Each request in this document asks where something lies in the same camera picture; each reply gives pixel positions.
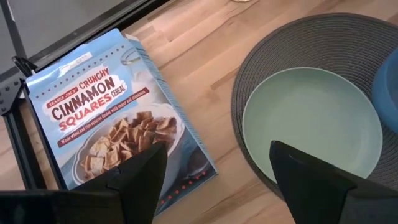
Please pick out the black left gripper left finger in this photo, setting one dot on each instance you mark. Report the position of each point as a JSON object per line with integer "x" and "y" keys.
{"x": 140, "y": 186}

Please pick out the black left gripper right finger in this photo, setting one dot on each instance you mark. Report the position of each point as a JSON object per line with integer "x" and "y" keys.
{"x": 308, "y": 186}

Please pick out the blue cinnamon squares cereal box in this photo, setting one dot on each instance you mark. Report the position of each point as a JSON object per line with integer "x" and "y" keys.
{"x": 102, "y": 102}

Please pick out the blue bowl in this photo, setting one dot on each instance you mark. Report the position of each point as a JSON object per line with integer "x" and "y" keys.
{"x": 388, "y": 93}

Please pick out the pale green plate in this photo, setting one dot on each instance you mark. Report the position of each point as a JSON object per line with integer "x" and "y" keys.
{"x": 311, "y": 118}

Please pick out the grey round woven placemat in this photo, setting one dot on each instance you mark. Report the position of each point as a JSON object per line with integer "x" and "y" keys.
{"x": 311, "y": 43}

